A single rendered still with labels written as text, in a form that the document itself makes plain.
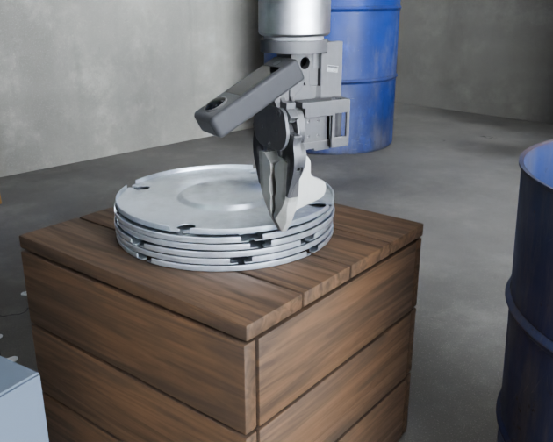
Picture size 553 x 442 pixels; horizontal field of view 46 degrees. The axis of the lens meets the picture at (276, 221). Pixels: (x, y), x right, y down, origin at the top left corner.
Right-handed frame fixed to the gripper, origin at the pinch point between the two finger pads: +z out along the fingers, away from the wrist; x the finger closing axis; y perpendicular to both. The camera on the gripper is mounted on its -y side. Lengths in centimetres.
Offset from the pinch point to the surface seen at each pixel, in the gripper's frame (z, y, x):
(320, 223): 3.0, 8.7, 3.8
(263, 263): 5.1, -1.4, 0.5
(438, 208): 41, 108, 84
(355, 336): 16.1, 9.7, -3.1
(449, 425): 41, 33, 1
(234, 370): 11.4, -10.3, -9.2
